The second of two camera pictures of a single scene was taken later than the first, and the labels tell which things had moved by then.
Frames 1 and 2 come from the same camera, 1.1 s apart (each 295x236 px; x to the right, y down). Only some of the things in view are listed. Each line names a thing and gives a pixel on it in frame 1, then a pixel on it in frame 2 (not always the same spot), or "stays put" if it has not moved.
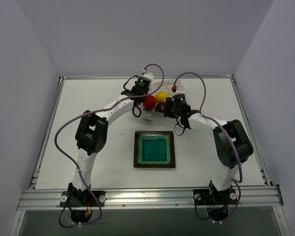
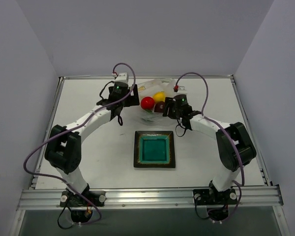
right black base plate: x=207 y=196 stays put
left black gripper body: x=142 y=89 → x=132 y=97
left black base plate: x=83 y=198 stays put
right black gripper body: x=173 y=109 stays put
